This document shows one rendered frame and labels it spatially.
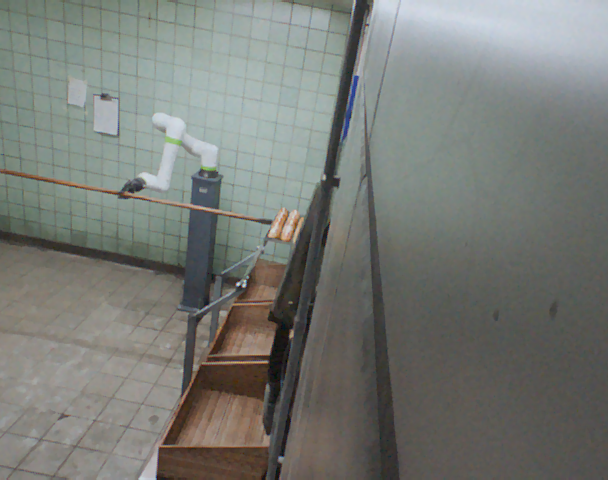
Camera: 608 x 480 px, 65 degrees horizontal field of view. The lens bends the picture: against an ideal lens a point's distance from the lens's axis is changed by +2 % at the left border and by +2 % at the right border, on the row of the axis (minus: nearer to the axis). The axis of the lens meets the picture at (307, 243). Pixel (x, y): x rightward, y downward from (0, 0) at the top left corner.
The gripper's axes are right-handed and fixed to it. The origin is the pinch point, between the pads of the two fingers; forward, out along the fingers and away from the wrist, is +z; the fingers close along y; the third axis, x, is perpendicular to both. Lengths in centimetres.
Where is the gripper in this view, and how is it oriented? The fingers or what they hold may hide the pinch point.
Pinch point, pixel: (122, 193)
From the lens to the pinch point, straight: 332.4
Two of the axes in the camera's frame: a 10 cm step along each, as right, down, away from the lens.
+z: -1.0, 3.8, -9.2
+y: -1.7, 9.1, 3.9
